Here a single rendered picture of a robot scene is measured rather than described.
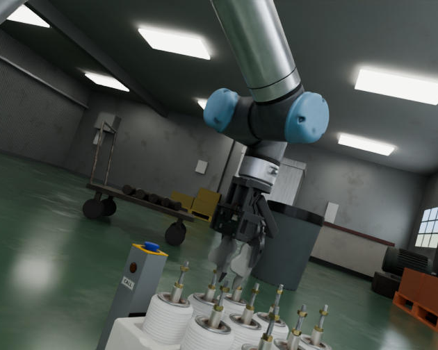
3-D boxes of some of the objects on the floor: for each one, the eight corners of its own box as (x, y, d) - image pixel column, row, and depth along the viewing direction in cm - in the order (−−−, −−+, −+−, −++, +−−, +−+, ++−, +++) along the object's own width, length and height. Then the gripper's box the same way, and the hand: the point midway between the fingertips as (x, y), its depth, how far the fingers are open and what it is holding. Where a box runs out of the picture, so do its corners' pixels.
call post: (104, 378, 84) (147, 253, 87) (90, 362, 89) (131, 244, 91) (128, 373, 89) (167, 256, 92) (113, 359, 94) (151, 247, 97)
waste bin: (304, 289, 327) (325, 219, 333) (299, 297, 277) (324, 215, 283) (251, 268, 345) (272, 203, 351) (238, 273, 295) (262, 196, 301)
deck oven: (284, 246, 1000) (306, 172, 1020) (280, 247, 873) (306, 163, 893) (228, 226, 1050) (251, 157, 1070) (217, 225, 923) (242, 146, 943)
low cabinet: (365, 274, 935) (375, 242, 943) (383, 286, 707) (395, 243, 715) (295, 249, 991) (304, 219, 999) (290, 253, 763) (302, 214, 771)
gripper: (219, 171, 70) (185, 273, 69) (263, 181, 63) (226, 296, 61) (243, 181, 77) (213, 276, 75) (286, 192, 69) (254, 297, 68)
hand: (230, 279), depth 70 cm, fingers open, 3 cm apart
